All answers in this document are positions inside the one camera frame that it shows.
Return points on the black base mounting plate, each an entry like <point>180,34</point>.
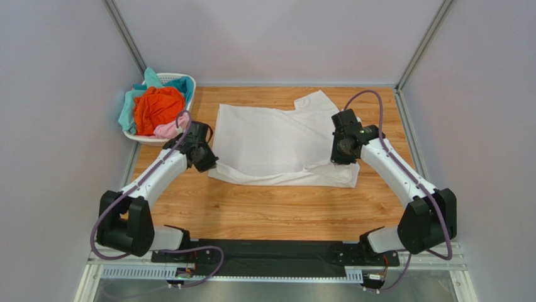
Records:
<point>275,258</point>

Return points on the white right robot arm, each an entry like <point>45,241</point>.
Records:
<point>430,214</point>

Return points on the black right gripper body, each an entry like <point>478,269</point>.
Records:
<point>341,158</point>

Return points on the orange t-shirt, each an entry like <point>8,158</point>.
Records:
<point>155,107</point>

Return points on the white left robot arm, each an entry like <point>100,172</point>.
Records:
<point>125,221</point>

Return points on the aluminium frame rail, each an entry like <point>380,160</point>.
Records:
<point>421,277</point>

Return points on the white plastic laundry basket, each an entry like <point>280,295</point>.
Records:
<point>167,140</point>

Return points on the teal t-shirt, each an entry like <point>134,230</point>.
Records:
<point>130,107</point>

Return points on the pink t-shirt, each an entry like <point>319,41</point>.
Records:
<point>172,129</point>

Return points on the white t-shirt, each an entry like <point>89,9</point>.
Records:
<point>272,147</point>

